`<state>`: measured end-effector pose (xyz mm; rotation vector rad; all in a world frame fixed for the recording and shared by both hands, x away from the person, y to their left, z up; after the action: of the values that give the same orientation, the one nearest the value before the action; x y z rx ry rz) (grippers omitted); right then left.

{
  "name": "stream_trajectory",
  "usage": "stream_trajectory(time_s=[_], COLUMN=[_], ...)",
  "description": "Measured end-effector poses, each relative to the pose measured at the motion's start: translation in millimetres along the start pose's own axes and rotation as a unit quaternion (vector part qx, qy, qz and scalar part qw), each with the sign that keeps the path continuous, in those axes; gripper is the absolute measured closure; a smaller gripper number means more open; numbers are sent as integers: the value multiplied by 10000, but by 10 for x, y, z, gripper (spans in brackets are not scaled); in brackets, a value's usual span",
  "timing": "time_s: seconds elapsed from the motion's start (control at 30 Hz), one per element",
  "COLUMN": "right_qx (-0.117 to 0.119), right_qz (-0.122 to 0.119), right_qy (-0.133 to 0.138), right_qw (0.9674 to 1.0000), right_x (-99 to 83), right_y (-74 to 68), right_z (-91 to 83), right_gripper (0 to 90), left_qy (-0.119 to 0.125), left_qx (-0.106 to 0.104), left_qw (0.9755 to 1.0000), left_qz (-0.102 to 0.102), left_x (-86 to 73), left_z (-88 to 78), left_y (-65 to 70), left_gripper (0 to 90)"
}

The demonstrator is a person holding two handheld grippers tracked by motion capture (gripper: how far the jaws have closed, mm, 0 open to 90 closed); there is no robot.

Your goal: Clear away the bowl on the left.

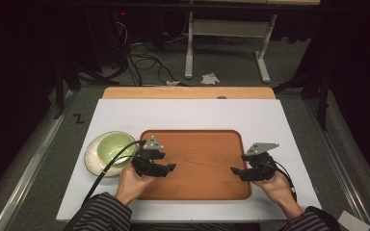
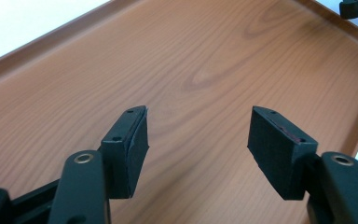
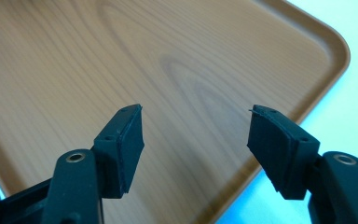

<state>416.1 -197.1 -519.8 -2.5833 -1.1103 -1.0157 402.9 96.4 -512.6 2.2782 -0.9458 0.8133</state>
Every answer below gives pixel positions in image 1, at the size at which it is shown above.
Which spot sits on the white board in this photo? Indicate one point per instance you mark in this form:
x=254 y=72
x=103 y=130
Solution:
x=189 y=114

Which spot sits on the person's right hand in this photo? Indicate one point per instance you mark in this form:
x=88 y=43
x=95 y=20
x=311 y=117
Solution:
x=277 y=191

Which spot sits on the flat white paper sheet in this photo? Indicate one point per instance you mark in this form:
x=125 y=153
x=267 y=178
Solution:
x=353 y=222

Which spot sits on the person's left hand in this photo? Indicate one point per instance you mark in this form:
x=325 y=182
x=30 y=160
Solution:
x=131 y=186

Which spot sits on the white metal stand frame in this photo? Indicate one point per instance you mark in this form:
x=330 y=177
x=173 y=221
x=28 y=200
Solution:
x=228 y=29

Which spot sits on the small crumpled white paper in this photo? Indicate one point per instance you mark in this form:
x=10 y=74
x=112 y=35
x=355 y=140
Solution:
x=172 y=83

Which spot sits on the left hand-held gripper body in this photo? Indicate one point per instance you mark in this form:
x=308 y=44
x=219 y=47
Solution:
x=145 y=162

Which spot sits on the aluminium rail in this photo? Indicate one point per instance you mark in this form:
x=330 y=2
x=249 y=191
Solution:
x=32 y=166
x=337 y=150

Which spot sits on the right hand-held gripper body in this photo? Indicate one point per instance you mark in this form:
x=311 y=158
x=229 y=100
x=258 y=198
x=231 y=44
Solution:
x=259 y=166

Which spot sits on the large crumpled white paper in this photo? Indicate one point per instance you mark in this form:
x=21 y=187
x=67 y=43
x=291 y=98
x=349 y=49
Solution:
x=210 y=79

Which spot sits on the black stand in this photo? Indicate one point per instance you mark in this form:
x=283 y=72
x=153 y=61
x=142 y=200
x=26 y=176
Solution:
x=62 y=83
x=322 y=93

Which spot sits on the light green bowl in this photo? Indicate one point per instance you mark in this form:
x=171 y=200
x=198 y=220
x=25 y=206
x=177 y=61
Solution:
x=91 y=159

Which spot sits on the brown wooden tray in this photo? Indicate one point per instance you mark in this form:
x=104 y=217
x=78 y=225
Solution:
x=202 y=163

